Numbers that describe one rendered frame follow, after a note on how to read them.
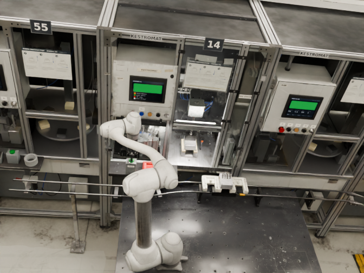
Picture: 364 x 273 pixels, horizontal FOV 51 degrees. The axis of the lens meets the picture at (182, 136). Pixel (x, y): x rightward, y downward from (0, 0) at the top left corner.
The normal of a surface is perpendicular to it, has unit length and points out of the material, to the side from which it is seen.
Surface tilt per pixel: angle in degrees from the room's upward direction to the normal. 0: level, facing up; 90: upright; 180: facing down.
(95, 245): 0
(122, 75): 90
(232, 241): 0
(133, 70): 90
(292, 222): 0
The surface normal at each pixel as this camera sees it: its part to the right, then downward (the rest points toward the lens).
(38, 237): 0.13, -0.75
